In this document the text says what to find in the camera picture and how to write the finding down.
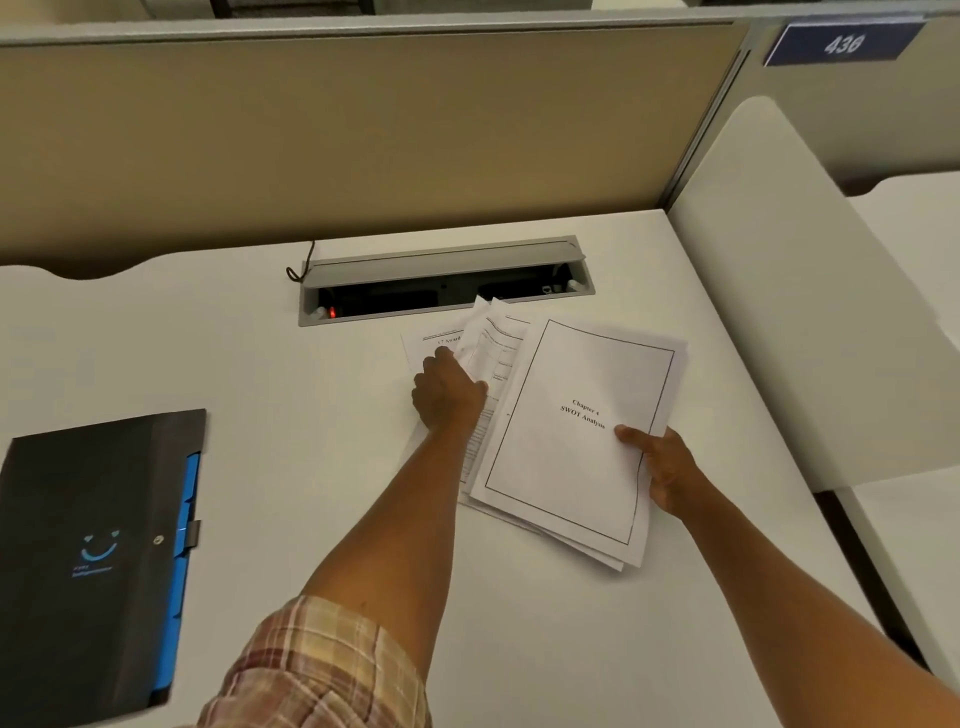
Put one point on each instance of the person's right hand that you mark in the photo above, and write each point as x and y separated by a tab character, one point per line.
671	469

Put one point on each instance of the person's left hand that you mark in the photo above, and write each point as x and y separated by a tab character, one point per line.
448	394

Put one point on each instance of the person's right thumb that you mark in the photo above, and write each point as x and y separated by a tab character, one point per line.
631	436

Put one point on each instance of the person's left thumb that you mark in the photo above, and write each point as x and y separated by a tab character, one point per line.
478	390

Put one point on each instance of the white printed table paper sheet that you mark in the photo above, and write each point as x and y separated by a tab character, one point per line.
499	352

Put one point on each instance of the white bordered title paper sheet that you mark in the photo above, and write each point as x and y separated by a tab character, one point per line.
577	427

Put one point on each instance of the white headed text paper sheet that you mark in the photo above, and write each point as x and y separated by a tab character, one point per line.
420	346

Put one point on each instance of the plain white paper sheet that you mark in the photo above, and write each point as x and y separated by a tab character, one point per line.
525	527

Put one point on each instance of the person's left forearm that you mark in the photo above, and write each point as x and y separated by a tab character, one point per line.
397	540

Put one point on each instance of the person's right forearm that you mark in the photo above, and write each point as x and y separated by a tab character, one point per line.
795	600

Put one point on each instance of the white side divider panel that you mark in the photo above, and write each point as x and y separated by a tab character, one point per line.
795	315

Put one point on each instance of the wide beige partition panel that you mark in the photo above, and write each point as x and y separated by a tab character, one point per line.
360	135

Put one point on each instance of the plaid shirt sleeve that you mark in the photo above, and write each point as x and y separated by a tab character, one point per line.
315	667

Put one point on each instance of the beige partition panel with sign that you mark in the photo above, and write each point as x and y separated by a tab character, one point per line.
870	120

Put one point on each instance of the black folder with blue tabs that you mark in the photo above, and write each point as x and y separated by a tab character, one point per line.
82	562

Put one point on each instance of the blue number sign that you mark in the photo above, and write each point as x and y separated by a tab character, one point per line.
844	43

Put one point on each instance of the grey partition post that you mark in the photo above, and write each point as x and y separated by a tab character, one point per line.
724	112

